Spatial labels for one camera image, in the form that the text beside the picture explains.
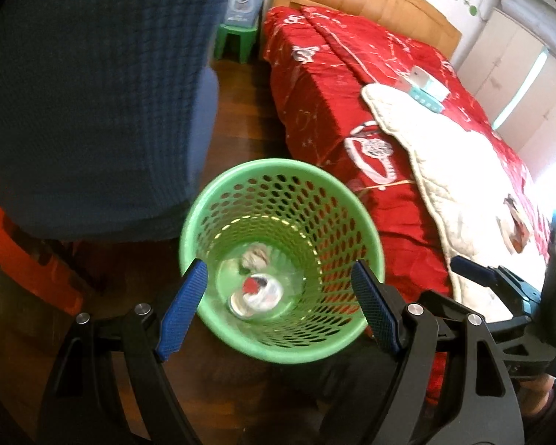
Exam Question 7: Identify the orange plastic crate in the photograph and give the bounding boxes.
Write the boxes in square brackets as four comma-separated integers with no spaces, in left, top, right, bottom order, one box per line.
[0,190,84,316]

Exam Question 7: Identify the bed with red cover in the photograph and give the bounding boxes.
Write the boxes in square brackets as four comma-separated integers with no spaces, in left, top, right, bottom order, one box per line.
[262,6,552,409]

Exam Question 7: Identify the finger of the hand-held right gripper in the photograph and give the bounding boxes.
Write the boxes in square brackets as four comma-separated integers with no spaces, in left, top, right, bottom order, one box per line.
[449,256,544,309]
[421,290,545,376]

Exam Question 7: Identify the white wardrobe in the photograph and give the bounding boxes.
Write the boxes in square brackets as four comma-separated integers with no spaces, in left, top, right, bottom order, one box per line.
[456,0,556,181]

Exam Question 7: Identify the blue fabric chair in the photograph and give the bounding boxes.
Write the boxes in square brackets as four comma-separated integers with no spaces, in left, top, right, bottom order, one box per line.
[0,0,242,244]

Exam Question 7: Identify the person's right hand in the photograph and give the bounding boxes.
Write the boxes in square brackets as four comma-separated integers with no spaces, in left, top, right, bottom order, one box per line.
[519,373,556,422]

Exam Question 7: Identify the crumpled white paper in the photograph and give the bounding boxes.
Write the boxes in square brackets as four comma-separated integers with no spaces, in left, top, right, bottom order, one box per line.
[238,247,272,275]

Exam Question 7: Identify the silver drink can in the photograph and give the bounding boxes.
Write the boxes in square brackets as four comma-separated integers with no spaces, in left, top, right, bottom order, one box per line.
[229,273,284,320]

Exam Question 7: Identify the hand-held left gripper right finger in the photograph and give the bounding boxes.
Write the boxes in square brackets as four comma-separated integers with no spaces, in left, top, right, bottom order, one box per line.
[320,260,525,445]

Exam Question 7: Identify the white quilted blanket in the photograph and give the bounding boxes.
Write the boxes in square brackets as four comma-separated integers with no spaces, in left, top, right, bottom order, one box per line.
[361,84,556,325]

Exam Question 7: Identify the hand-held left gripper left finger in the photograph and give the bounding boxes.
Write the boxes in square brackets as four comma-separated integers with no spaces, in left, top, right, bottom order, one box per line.
[37,258,209,445]

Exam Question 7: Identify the blue grey printed box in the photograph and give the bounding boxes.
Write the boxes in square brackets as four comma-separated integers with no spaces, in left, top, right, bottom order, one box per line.
[222,0,265,25]

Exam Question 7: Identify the green perforated plastic basket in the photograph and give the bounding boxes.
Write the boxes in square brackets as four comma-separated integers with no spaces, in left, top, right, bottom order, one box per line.
[179,158,385,365]

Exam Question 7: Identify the green plastic stool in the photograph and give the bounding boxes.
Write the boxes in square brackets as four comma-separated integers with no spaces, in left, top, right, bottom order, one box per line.
[213,23,260,65]

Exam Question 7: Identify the teal white tissue box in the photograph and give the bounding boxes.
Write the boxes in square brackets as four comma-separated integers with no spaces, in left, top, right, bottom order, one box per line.
[396,66,448,113]

